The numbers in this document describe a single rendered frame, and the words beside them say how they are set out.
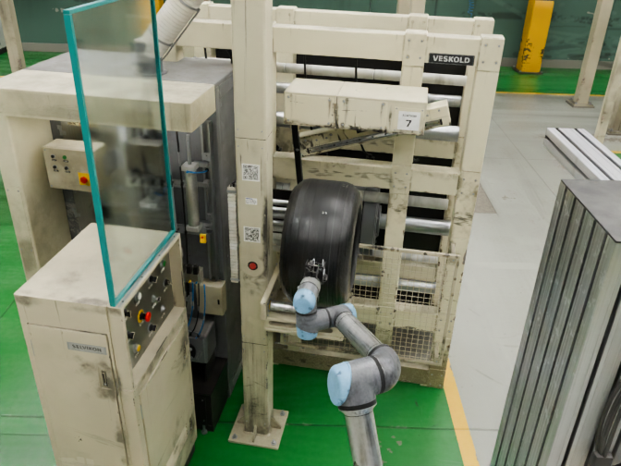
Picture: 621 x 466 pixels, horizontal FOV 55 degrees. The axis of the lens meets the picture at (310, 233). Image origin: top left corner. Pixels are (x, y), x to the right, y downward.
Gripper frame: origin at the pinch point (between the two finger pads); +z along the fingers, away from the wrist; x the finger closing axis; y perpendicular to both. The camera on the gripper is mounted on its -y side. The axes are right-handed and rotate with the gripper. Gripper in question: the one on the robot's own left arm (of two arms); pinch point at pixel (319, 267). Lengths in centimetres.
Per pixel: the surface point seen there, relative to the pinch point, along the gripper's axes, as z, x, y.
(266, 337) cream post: 27, 27, -52
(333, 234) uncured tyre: 5.1, -4.1, 12.9
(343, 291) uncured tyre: 6.5, -9.8, -12.4
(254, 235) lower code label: 20.0, 31.7, 2.4
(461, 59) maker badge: 69, -48, 77
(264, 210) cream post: 18.7, 27.2, 14.9
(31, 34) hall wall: 821, 660, 6
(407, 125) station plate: 40, -28, 52
